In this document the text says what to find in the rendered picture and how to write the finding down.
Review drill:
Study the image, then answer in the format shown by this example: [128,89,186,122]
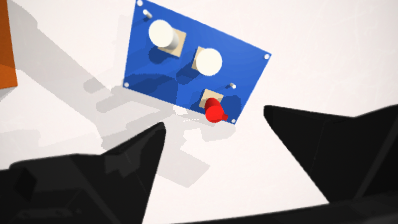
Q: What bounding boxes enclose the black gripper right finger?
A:
[263,104,398,203]

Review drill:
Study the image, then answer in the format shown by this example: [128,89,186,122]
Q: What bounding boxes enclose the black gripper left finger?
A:
[9,122,166,224]

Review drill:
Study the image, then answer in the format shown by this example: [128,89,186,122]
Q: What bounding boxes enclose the blue circuit board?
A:
[122,0,272,125]

